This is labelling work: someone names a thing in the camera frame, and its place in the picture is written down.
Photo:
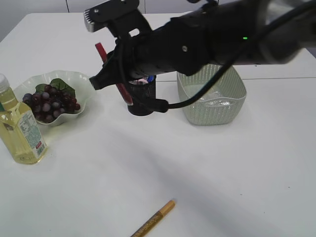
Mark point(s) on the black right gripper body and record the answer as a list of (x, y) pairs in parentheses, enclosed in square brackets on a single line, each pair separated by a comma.
[(133, 58)]

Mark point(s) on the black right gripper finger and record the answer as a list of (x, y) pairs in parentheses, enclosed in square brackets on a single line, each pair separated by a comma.
[(106, 77)]

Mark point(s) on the red marker pen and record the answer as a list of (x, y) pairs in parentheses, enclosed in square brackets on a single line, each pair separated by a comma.
[(121, 88)]

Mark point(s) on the pink scissors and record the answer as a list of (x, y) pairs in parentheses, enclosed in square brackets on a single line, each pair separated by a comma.
[(141, 81)]

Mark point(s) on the blue scissors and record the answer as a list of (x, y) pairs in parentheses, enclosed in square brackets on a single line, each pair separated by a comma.
[(150, 79)]

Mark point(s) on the purple artificial grape bunch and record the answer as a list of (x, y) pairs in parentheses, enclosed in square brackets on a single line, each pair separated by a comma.
[(50, 101)]

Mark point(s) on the clear plastic sheet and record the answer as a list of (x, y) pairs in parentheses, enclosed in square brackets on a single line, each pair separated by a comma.
[(215, 99)]

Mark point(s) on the yellow tea drink bottle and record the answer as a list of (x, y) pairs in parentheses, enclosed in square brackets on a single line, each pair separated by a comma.
[(19, 130)]

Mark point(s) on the gold marker pen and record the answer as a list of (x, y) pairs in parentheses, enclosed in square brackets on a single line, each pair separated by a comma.
[(155, 219)]

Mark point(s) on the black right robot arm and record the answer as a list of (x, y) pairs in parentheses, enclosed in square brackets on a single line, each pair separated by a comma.
[(211, 34)]

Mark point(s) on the pale green wavy plate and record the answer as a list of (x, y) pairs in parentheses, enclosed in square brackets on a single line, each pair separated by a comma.
[(78, 81)]

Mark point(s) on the black mesh pen holder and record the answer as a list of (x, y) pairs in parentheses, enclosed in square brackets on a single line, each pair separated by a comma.
[(142, 91)]

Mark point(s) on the green woven plastic basket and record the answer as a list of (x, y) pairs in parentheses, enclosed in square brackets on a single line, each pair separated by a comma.
[(230, 85)]

